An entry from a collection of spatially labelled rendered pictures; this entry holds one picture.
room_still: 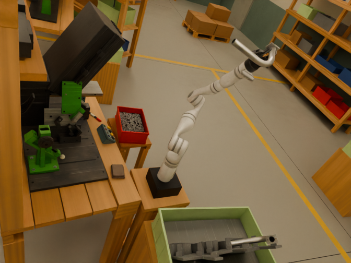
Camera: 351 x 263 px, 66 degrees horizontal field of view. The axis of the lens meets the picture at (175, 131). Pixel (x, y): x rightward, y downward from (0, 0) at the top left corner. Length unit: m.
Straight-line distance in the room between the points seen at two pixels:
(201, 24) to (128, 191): 6.30
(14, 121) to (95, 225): 1.69
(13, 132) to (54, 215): 0.63
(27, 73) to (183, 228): 1.14
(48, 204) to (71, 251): 0.91
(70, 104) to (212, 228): 1.16
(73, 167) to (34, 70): 0.67
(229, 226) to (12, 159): 1.28
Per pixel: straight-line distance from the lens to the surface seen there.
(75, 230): 2.53
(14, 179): 1.24
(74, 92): 1.78
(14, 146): 1.11
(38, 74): 1.28
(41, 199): 1.62
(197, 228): 1.73
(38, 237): 2.51
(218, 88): 1.65
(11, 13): 0.84
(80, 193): 1.64
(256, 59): 1.30
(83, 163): 1.76
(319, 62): 6.73
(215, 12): 8.15
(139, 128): 2.13
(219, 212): 1.78
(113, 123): 2.25
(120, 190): 1.66
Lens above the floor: 2.19
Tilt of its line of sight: 36 degrees down
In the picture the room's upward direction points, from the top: 23 degrees clockwise
